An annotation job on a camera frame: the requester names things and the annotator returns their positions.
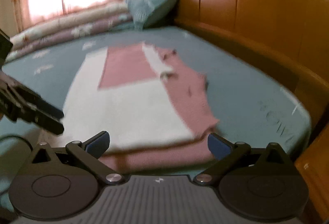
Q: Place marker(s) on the wooden headboard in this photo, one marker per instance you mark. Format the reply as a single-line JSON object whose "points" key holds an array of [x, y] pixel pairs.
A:
{"points": [[288, 40]]}

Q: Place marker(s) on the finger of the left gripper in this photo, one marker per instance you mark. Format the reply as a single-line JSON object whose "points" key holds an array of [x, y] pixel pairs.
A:
{"points": [[38, 111]]}

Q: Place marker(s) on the folded floral quilt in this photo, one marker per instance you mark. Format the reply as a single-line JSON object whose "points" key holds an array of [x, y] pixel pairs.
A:
{"points": [[69, 27]]}

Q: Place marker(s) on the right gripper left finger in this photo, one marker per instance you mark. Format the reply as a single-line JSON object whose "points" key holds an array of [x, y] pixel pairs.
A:
{"points": [[56, 183]]}

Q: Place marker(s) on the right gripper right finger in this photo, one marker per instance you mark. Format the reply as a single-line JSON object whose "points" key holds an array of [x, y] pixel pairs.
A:
{"points": [[254, 183]]}

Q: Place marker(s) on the teal floral bed sheet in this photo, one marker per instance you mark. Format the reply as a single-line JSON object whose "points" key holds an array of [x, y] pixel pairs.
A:
{"points": [[249, 105]]}

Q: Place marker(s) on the teal pillow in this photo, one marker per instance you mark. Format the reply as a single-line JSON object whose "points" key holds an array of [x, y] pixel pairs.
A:
{"points": [[146, 13]]}

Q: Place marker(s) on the pink and white knit sweater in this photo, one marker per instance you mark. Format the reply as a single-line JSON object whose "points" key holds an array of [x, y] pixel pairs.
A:
{"points": [[153, 106]]}

